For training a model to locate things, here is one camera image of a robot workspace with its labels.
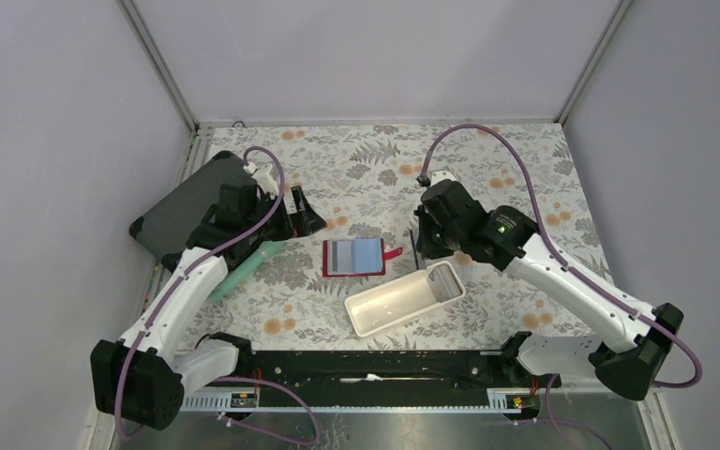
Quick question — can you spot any purple cable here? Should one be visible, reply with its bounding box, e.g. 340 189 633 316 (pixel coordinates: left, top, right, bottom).
113 146 323 447
418 124 704 450

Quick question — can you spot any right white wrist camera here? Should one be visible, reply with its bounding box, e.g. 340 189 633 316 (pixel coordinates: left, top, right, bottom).
416 171 458 188

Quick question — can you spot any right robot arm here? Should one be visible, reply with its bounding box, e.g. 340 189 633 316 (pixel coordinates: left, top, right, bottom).
414 179 684 401

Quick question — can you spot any silver VIP card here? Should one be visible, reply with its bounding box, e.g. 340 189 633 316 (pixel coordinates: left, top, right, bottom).
326 240 354 276
427 264 465 303

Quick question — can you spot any red card holder wallet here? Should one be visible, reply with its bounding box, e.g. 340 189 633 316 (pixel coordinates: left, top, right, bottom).
322 238 403 278

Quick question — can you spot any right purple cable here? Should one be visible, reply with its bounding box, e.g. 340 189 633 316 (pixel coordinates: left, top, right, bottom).
418 124 704 450

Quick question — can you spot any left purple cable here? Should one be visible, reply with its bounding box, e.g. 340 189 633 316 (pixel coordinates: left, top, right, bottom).
113 146 323 447

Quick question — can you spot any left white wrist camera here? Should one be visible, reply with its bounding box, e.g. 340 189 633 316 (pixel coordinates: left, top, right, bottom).
243 162 280 199

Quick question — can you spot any black hard case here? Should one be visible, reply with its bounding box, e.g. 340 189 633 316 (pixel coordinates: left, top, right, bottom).
128 151 251 272

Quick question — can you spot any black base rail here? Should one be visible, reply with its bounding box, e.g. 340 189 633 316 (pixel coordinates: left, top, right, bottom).
179 349 653 416

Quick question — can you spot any mint green tube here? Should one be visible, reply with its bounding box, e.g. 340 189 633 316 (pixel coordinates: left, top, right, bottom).
206 241 286 303

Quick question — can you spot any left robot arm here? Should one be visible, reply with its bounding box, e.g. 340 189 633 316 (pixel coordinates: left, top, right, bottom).
90 182 326 438

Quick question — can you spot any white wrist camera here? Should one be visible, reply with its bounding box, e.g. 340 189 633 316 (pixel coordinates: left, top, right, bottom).
243 162 280 199
416 171 458 188

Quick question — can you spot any white plastic tray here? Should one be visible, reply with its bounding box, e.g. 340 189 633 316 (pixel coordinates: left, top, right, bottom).
344 261 467 338

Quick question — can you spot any floral table mat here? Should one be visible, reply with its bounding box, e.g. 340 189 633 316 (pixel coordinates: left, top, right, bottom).
178 124 610 350

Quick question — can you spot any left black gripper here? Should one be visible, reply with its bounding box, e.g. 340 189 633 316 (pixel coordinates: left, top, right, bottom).
244 185 325 241

